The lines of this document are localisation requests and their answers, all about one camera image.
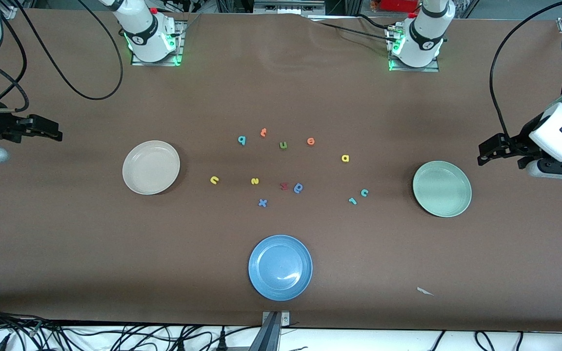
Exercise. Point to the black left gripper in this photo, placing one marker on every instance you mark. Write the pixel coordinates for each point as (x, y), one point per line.
(518, 142)

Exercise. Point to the green plate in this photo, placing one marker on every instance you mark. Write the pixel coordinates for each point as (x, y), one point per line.
(442, 188)

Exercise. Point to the beige brown plate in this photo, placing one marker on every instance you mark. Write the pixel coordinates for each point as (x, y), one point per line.
(150, 167)

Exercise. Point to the brown table cover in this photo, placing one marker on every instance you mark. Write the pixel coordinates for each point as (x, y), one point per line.
(66, 243)

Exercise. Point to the white paper scrap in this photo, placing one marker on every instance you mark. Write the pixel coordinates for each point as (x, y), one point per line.
(425, 291)

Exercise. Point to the red box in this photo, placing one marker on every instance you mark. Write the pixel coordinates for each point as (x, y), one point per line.
(398, 5)

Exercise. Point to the blue letter g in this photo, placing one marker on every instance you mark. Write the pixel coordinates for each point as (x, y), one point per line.
(298, 187)

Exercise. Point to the blue letter x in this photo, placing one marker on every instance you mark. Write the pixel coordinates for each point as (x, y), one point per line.
(262, 203)

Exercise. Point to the blue plate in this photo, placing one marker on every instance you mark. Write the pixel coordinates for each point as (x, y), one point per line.
(280, 267)

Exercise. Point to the grey metal equipment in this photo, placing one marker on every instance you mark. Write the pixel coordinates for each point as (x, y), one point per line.
(288, 6)

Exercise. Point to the black power plug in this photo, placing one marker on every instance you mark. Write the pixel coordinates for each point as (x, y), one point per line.
(222, 341)

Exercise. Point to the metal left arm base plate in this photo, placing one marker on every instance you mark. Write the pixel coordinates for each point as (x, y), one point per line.
(432, 69)

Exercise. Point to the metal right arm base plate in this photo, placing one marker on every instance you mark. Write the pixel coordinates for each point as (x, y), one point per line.
(179, 53)

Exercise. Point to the aluminium camera mount profile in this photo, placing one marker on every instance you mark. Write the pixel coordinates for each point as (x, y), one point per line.
(271, 336)

